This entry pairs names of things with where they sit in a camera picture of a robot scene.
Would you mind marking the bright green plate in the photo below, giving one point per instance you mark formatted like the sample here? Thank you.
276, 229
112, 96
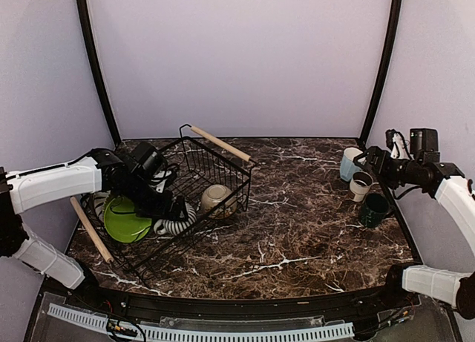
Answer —
121, 222

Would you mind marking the dark green mug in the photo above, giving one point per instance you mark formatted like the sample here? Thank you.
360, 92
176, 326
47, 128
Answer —
374, 210

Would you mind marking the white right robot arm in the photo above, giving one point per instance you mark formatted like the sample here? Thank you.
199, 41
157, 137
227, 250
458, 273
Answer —
452, 193

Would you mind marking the striped round mug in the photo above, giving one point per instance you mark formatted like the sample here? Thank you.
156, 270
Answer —
174, 228

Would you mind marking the wooden rack handle far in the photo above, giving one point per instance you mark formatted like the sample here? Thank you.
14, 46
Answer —
220, 143

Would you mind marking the black white striped plate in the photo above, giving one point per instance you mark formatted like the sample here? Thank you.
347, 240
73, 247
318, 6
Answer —
98, 202

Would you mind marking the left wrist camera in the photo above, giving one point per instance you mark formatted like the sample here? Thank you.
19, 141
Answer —
163, 179

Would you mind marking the white steel tumbler cup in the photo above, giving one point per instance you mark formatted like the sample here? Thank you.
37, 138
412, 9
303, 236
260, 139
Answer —
360, 186

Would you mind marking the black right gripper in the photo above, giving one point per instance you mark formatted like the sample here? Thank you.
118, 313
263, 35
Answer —
381, 170

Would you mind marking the light blue faceted mug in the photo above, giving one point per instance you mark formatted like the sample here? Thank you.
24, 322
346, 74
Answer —
347, 167

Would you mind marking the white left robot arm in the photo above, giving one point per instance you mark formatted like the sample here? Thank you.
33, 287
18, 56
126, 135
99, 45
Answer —
44, 193

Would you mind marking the beige patterned bowl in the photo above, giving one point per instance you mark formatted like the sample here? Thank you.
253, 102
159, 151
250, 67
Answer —
217, 202

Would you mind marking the black front rail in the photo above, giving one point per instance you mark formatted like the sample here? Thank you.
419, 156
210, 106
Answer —
360, 305

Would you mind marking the black frame post left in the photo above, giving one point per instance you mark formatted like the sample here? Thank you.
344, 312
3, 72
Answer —
96, 71

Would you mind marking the wooden rack handle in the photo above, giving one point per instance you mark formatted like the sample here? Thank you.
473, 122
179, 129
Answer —
220, 143
97, 241

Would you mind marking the black frame post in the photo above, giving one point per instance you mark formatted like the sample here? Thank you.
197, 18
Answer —
96, 71
384, 64

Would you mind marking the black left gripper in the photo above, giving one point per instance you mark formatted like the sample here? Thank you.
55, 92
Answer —
162, 211

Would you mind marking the black wire dish rack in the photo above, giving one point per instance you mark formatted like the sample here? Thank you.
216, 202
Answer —
201, 182

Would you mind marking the white slotted cable duct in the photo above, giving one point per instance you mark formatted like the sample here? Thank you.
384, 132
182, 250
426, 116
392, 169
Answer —
122, 330

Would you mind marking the black frame post right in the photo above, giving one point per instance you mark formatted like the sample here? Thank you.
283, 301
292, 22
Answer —
384, 64

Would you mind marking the wooden rack handle near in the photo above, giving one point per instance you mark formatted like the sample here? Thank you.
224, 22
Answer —
97, 241

